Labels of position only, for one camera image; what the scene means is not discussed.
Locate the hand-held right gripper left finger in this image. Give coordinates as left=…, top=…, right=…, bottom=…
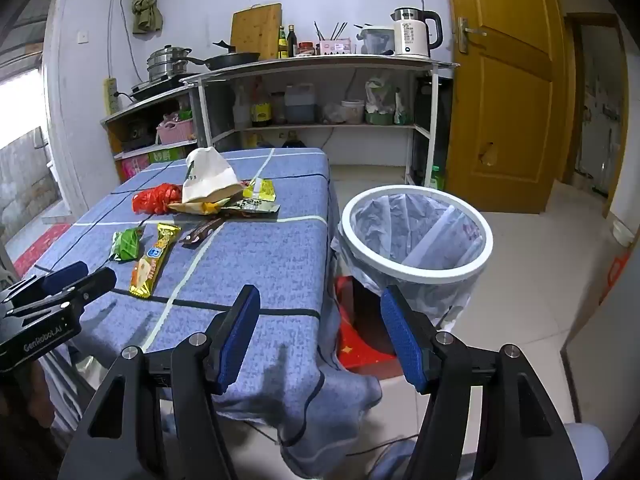
left=60, top=284, right=262, bottom=480

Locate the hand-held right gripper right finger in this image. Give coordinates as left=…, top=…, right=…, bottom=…
left=380, top=285, right=583, bottom=480

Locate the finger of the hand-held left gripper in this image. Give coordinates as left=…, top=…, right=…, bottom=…
left=0, top=261, right=90, bottom=306
left=10, top=266, right=118, bottom=318

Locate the long yellow snack wrapper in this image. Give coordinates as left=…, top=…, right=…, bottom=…
left=129, top=223, right=182, bottom=300

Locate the white round trash bin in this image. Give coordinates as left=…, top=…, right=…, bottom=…
left=330, top=185, right=494, bottom=333

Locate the red plastic wrapper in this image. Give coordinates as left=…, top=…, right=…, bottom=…
left=132, top=183, right=183, bottom=216

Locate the brown chocolate wrapper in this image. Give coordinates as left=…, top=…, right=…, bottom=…
left=179, top=217, right=226, bottom=248

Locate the clear plastic bin liner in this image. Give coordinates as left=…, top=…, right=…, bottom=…
left=330, top=192, right=486, bottom=333

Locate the person's left forearm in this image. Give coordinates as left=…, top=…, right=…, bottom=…
left=0, top=357, right=56, bottom=441

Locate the red floor mat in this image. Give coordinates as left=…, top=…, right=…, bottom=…
left=12, top=222, right=73, bottom=278

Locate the red printed bag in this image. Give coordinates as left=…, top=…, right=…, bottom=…
left=334, top=275, right=401, bottom=372

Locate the green snack packet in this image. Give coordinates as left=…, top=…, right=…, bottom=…
left=110, top=227, right=146, bottom=262

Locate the blue checked tablecloth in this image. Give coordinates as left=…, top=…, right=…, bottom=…
left=20, top=147, right=383, bottom=480

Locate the pink cardboard box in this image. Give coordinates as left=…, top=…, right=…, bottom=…
left=122, top=155, right=151, bottom=181

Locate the dark green printed wrapper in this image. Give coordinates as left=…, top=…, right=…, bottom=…
left=220, top=197, right=281, bottom=219

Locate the green cardboard box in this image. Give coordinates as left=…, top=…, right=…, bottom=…
left=149, top=146, right=188, bottom=163

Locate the black gas stove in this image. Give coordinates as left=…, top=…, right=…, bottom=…
left=120, top=125, right=156, bottom=153

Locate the cream paper bag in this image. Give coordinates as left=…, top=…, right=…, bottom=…
left=181, top=147, right=244, bottom=204

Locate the pink plastic basket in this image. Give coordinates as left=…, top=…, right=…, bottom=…
left=156, top=119, right=196, bottom=145

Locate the window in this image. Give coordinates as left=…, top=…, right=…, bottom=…
left=0, top=0, right=66, bottom=226

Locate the low wooden shelf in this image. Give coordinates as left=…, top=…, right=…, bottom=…
left=100, top=85, right=201, bottom=186

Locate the black induction cooker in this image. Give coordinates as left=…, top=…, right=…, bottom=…
left=131, top=77, right=188, bottom=102

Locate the black box appliance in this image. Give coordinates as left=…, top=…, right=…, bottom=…
left=415, top=77, right=453, bottom=186

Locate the white spray bottle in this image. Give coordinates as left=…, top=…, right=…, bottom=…
left=232, top=85, right=251, bottom=130

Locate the green upright packet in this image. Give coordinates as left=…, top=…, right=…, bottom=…
left=394, top=90, right=415, bottom=126

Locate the yellow label sauce bottle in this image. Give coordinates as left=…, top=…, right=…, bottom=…
left=250, top=77, right=273, bottom=127

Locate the steel steamer pot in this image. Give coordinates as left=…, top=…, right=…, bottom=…
left=146, top=45, right=193, bottom=82

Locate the white lidded tub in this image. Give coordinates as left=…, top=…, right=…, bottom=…
left=340, top=100, right=366, bottom=125

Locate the blue liquid jerrycan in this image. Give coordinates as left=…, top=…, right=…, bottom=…
left=284, top=84, right=318, bottom=123

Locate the stuffed plastic bag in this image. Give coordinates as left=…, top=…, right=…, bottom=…
left=364, top=77, right=401, bottom=113

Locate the yellow wooden door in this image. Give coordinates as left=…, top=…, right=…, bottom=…
left=442, top=0, right=571, bottom=213

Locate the black frying pan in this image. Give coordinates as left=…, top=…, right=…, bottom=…
left=187, top=40, right=262, bottom=72

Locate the white metal shelf rack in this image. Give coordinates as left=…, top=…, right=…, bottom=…
left=180, top=55, right=461, bottom=188

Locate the wooden cutting board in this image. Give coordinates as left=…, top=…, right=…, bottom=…
left=230, top=2, right=282, bottom=61

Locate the pink utensil holder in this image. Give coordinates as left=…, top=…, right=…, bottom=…
left=316, top=37, right=353, bottom=56

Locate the clear grey plastic container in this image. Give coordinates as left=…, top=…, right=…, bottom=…
left=356, top=23, right=396, bottom=56

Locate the white electric kettle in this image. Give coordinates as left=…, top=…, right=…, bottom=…
left=390, top=7, right=444, bottom=58

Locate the bundle of chopsticks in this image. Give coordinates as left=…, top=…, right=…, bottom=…
left=312, top=21, right=348, bottom=41

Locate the metal door handle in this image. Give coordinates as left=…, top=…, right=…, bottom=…
left=456, top=17, right=488, bottom=53

